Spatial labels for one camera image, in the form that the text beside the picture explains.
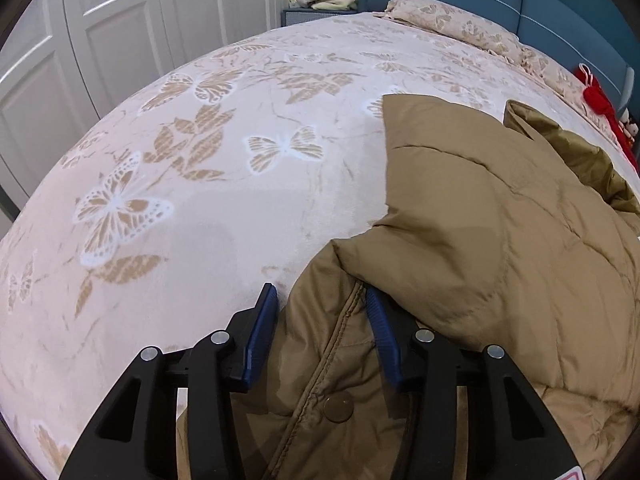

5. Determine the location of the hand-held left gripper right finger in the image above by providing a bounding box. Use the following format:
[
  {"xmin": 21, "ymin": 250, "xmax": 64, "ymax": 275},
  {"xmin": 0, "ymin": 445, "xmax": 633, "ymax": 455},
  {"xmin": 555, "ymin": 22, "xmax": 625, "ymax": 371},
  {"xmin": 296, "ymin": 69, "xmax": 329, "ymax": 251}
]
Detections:
[{"xmin": 365, "ymin": 287, "xmax": 586, "ymax": 480}]

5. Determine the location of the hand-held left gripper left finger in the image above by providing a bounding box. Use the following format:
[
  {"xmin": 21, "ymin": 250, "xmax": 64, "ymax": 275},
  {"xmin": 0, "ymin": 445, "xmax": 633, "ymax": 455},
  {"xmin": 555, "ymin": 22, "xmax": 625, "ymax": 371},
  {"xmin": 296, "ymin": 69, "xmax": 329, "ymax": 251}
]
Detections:
[{"xmin": 59, "ymin": 283, "xmax": 278, "ymax": 480}]

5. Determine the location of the tan puffer jacket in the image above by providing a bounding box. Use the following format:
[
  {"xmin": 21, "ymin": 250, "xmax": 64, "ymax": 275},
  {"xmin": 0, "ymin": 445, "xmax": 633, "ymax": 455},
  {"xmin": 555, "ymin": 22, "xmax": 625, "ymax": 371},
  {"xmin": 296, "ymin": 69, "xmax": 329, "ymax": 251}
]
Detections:
[{"xmin": 176, "ymin": 94, "xmax": 640, "ymax": 480}]

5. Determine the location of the butterfly print bed blanket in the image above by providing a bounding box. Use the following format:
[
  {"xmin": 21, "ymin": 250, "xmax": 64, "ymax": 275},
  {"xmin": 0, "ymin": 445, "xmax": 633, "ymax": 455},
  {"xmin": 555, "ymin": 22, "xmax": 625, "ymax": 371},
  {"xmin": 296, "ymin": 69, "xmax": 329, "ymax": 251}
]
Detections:
[{"xmin": 0, "ymin": 7, "xmax": 640, "ymax": 480}]

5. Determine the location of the blue nightstand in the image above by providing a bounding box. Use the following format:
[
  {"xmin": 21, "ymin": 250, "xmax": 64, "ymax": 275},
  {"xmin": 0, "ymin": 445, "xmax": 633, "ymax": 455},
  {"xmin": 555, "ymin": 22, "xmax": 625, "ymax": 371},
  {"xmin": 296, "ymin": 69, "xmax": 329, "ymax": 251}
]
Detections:
[{"xmin": 281, "ymin": 7, "xmax": 358, "ymax": 28}]

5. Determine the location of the red knitted cloth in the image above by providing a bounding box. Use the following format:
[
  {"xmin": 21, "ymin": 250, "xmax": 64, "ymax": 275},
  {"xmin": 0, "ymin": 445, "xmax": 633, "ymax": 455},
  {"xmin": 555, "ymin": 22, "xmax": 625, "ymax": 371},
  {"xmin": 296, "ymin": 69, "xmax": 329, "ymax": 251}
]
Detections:
[{"xmin": 574, "ymin": 62, "xmax": 640, "ymax": 171}]

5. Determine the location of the small plush doll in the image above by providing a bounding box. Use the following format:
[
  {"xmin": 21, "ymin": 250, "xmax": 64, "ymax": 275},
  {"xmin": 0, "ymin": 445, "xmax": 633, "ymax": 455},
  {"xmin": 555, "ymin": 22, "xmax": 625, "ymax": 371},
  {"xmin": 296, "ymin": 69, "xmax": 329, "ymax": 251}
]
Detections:
[{"xmin": 620, "ymin": 110, "xmax": 640, "ymax": 142}]

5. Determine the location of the white panelled wardrobe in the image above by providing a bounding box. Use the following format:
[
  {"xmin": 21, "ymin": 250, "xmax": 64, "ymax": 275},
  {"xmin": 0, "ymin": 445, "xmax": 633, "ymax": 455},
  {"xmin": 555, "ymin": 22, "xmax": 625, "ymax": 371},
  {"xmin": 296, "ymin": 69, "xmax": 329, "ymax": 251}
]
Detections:
[{"xmin": 0, "ymin": 0, "xmax": 311, "ymax": 221}]

